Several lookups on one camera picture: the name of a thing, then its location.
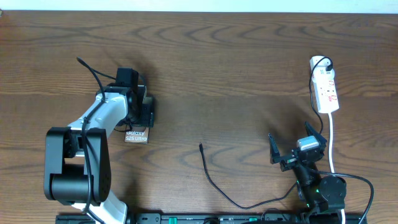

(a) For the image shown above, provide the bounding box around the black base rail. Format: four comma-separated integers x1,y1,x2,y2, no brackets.
55,211,361,224

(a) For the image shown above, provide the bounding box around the white power strip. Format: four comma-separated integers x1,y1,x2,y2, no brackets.
310,55,340,114

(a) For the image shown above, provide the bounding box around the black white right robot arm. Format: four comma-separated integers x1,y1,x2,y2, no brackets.
269,122,346,214

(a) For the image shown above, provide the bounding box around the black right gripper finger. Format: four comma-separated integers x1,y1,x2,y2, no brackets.
305,121,327,146
268,133,280,164

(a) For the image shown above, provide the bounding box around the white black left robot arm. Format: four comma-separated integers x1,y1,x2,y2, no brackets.
44,68,154,224

